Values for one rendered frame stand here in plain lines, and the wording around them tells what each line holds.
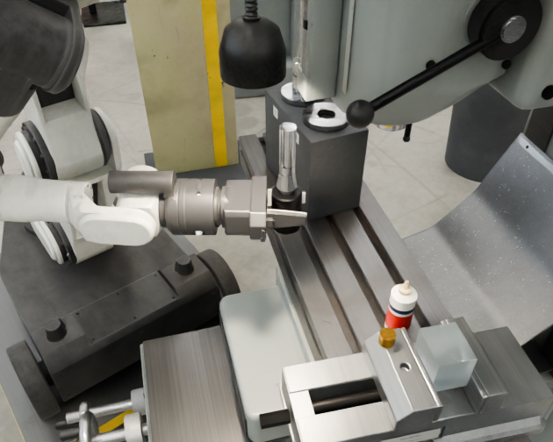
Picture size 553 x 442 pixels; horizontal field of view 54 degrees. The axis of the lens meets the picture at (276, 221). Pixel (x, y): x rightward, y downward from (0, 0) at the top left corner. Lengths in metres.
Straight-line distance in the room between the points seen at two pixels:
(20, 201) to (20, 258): 0.84
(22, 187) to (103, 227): 0.14
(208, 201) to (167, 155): 1.97
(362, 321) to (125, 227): 0.41
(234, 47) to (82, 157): 0.71
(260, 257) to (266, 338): 1.35
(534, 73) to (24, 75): 0.59
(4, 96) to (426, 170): 2.46
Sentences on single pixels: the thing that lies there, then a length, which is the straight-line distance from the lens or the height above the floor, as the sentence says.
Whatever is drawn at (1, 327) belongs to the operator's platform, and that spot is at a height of 0.40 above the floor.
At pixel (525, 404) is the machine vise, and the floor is 1.01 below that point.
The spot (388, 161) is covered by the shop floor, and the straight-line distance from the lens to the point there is 2.99.
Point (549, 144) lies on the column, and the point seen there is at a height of 1.13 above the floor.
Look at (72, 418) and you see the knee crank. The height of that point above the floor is 0.54.
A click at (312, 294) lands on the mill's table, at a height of 0.95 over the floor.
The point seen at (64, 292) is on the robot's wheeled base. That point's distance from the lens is 1.58.
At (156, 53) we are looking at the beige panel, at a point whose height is 0.67.
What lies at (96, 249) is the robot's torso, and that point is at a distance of 1.52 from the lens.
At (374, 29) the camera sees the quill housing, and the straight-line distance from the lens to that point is 0.61.
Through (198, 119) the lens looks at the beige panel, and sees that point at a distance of 2.69.
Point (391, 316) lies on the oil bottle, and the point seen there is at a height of 0.99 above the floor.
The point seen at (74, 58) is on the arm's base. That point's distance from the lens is 0.72.
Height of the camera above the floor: 1.67
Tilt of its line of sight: 41 degrees down
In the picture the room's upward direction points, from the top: straight up
